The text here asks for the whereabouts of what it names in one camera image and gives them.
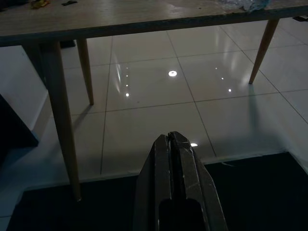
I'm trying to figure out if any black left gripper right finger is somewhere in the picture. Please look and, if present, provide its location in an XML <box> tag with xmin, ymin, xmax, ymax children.
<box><xmin>169</xmin><ymin>131</ymin><xmax>229</xmax><ymax>231</ymax></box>

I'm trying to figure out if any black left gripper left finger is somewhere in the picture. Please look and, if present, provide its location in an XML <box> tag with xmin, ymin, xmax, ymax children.
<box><xmin>134</xmin><ymin>134</ymin><xmax>172</xmax><ymax>231</ymax></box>

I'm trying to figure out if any clear plastic wrap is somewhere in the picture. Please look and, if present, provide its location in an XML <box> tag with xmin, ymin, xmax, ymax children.
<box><xmin>218</xmin><ymin>0</ymin><xmax>269</xmax><ymax>13</ymax></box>

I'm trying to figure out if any black floor mat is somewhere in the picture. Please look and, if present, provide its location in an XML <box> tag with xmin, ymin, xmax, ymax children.
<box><xmin>0</xmin><ymin>151</ymin><xmax>308</xmax><ymax>231</ymax></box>

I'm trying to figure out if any dark box with white side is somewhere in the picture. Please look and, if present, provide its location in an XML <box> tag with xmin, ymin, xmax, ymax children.
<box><xmin>0</xmin><ymin>45</ymin><xmax>50</xmax><ymax>154</ymax></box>

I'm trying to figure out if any light wooden table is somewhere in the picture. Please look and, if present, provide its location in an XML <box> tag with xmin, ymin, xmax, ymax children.
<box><xmin>0</xmin><ymin>0</ymin><xmax>308</xmax><ymax>203</ymax></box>

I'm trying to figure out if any yellow crumpled wrapper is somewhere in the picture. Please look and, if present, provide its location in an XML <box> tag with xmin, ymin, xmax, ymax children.
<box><xmin>30</xmin><ymin>0</ymin><xmax>51</xmax><ymax>9</ymax></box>

